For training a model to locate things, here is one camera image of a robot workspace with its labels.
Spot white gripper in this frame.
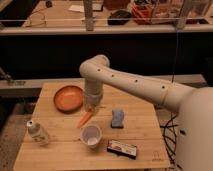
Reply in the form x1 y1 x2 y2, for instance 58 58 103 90
84 93 103 111

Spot orange pepper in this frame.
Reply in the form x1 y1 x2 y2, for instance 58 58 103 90
77 107 99 128

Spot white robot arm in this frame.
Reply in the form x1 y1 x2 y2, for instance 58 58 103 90
79 55 213 171

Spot white ceramic cup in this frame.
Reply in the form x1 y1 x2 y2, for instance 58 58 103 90
80 125 102 148

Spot orange wooden bowl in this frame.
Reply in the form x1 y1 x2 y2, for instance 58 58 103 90
53 85 83 113

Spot blue sponge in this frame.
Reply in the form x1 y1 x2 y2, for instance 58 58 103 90
111 109 124 128

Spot black and red box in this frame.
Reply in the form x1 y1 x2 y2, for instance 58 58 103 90
107 140 137 159

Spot clear plastic bottle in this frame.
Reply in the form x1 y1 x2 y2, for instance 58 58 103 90
26 120 49 146

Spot black object on shelf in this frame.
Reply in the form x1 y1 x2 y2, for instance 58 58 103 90
107 10 131 25

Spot white paper on shelf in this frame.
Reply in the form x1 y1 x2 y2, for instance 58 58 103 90
68 5 84 13

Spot orange crate on shelf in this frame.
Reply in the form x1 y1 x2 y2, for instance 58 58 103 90
131 5 152 25

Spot black floor cables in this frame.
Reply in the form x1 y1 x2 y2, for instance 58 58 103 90
160 113 179 171

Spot grey metal post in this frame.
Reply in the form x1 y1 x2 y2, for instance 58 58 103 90
83 0 94 31

